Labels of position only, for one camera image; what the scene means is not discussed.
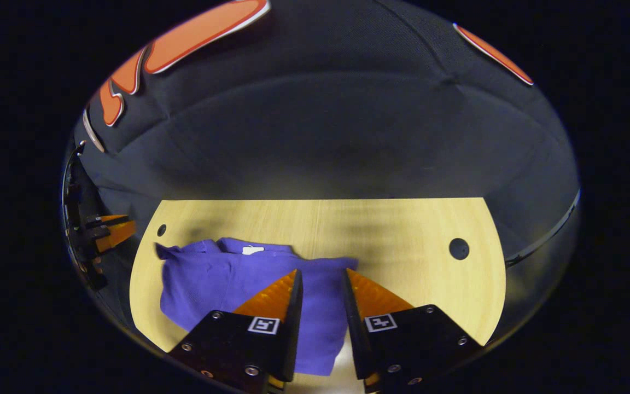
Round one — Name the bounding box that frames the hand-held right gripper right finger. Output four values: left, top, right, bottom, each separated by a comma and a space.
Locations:
341, 268, 482, 394

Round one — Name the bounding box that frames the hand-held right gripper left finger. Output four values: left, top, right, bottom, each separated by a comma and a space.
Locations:
167, 269, 304, 394

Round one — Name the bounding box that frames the purple short-sleeved shirt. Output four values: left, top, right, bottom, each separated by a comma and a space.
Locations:
155, 237, 359, 377

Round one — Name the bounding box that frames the black backdrop cloth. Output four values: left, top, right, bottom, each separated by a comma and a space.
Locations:
61, 0, 581, 340

